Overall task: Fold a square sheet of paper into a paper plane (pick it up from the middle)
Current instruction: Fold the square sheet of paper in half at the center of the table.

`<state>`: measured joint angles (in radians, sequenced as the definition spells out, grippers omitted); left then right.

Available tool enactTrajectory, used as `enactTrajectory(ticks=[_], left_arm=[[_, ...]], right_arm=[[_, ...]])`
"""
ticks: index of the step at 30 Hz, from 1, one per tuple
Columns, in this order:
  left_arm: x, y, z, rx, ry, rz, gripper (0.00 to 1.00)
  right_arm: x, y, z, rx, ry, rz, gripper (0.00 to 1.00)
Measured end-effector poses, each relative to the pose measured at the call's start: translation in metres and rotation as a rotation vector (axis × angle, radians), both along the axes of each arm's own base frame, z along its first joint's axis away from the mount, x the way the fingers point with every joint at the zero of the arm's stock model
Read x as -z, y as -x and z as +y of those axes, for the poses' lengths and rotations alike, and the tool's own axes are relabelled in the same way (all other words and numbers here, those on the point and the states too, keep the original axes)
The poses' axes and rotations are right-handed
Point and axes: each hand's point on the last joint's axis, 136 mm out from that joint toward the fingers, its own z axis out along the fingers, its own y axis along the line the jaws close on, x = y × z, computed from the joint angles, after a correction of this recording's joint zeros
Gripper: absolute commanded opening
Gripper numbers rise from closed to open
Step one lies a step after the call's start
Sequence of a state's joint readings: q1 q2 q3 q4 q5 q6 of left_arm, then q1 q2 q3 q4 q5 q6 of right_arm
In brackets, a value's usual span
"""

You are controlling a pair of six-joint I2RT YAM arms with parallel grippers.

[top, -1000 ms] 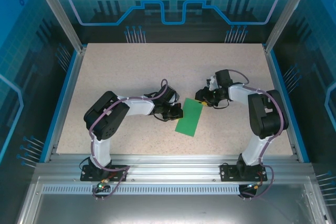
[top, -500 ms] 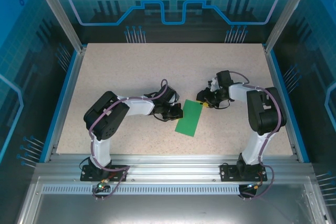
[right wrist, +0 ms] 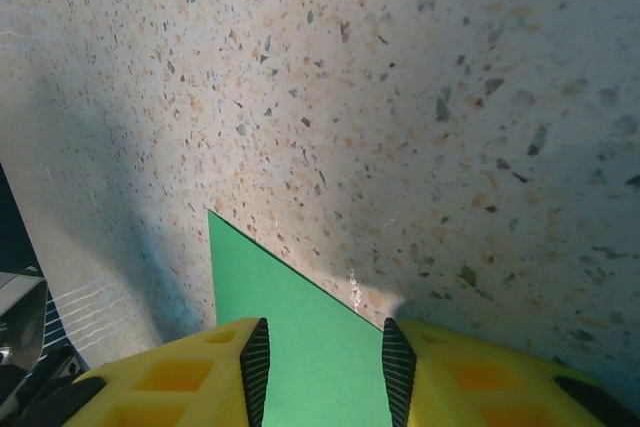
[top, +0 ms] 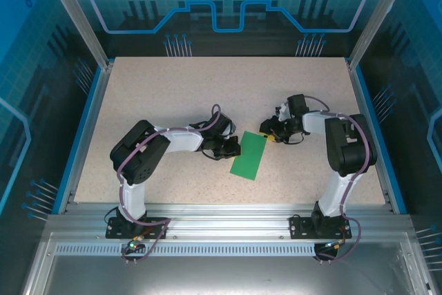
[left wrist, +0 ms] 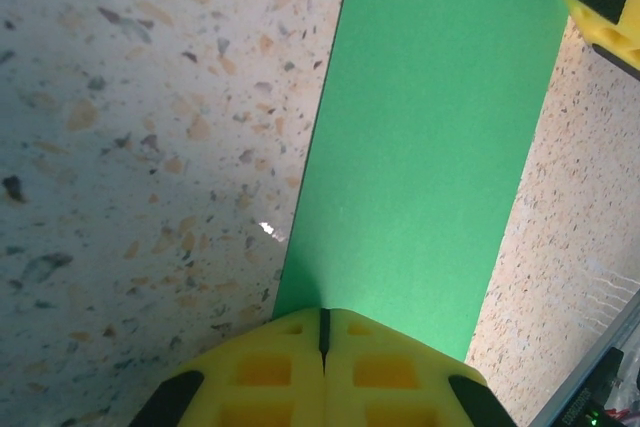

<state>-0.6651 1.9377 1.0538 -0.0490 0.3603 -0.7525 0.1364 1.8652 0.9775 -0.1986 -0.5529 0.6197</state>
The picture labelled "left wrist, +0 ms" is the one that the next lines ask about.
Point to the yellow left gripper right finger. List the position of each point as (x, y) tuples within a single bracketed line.
[(390, 377)]

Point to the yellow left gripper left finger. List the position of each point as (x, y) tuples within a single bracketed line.
[(260, 377)]

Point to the green cloth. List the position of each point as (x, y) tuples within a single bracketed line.
[(415, 147)]

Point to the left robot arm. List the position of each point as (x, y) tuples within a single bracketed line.
[(600, 387)]

